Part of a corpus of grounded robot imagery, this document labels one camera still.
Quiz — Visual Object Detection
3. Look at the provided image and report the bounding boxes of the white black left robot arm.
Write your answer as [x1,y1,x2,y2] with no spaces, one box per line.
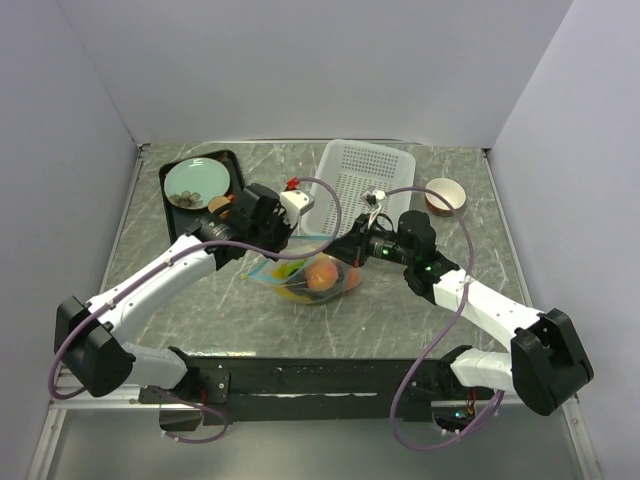
[54,183,301,402]

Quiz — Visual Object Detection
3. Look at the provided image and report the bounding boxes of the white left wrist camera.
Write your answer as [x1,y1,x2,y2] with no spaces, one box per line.
[279,189,315,225]

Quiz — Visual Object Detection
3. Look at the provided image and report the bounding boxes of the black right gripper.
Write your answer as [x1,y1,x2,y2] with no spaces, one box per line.
[323,213,414,269]

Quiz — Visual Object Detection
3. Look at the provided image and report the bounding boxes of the orange ceramic cup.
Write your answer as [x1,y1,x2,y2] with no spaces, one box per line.
[207,194,235,219]

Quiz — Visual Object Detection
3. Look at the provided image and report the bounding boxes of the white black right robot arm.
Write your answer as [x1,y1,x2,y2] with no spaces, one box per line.
[344,210,594,416]

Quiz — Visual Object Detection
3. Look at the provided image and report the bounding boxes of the red and white bowl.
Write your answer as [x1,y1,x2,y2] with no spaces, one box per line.
[425,178,467,216]

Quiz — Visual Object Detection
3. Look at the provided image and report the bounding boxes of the fake yellow pear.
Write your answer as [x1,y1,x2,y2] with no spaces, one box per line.
[272,260,305,281]

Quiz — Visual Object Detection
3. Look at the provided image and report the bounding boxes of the white perforated plastic basket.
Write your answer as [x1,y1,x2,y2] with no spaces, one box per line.
[300,139,416,236]

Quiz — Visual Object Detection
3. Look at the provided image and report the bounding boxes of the light teal plate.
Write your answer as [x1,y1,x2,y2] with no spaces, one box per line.
[163,157,231,210]

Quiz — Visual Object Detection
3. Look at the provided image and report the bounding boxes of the clear zip top bag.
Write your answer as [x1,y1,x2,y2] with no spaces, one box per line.
[243,235,362,305]

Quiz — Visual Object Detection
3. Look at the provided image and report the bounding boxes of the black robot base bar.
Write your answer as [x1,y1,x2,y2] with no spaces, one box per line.
[137,344,506,434]

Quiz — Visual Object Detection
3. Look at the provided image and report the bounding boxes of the fake peach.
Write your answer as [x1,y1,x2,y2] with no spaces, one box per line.
[305,259,338,292]

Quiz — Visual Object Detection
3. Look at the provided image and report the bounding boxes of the black rectangular tray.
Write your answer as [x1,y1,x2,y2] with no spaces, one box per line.
[158,149,245,243]

